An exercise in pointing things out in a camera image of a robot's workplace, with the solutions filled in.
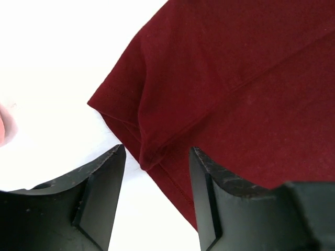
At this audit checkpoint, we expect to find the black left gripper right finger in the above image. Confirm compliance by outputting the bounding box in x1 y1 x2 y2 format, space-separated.
189 147 334 251

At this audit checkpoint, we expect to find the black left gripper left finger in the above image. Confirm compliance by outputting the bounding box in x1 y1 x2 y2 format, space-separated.
1 145 126 251

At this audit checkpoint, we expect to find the dark red t shirt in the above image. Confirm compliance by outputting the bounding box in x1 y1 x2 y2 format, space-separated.
88 1 334 226

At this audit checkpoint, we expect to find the folded salmon t shirt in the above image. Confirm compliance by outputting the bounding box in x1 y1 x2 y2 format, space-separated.
1 104 18 147

